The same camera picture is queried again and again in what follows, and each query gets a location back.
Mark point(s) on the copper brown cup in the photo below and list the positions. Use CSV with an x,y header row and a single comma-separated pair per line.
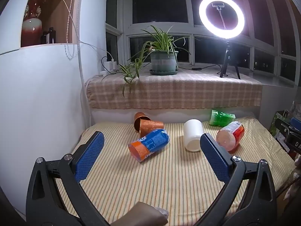
x,y
138,117

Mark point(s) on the white plastic cup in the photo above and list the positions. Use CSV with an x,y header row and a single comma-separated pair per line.
x,y
192,134

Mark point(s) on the phone holder clamp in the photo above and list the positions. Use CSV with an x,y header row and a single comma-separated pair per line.
x,y
219,8

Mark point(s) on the striped yellow mat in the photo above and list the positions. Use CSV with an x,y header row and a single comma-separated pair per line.
x,y
164,188

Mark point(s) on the green pot saucer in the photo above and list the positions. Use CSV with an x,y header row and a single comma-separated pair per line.
x,y
164,72

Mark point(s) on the white plug charger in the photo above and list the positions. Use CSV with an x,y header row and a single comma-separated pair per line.
x,y
110,64

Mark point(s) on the checked beige cloth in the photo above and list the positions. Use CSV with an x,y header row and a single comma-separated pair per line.
x,y
176,91

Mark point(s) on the green printed cup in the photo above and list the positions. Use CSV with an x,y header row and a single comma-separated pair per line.
x,y
221,118

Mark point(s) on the white pipe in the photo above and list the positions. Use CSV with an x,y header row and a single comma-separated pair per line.
x,y
81,51

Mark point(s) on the dark bottle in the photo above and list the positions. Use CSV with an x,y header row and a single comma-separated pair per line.
x,y
51,36
44,38

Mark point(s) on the blue and orange printed cup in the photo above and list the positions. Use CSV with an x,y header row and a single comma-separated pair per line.
x,y
150,144

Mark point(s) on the black tripod stand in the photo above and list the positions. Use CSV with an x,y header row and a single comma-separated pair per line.
x,y
227,58

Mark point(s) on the white power strip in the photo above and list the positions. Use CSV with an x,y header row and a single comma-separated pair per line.
x,y
108,72

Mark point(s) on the orange patterned cup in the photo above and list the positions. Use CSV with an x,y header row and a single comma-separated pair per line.
x,y
151,126

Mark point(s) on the spider plant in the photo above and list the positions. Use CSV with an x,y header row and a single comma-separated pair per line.
x,y
160,40

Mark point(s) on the red and orange printed cup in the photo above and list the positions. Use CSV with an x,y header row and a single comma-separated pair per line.
x,y
229,135

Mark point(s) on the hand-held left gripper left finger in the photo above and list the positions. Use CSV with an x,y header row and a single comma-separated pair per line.
x,y
90,156

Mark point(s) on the green patterned gift bag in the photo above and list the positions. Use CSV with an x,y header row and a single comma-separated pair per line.
x,y
278,122

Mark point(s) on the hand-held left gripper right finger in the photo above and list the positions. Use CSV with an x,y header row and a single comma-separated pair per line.
x,y
215,160

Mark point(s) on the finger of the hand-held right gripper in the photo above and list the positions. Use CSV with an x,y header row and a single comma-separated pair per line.
x,y
285,128

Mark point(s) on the red and white vase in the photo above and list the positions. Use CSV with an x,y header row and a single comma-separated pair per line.
x,y
31,28

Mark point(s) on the green flower pot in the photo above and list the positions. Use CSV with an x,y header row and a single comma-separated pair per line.
x,y
163,61

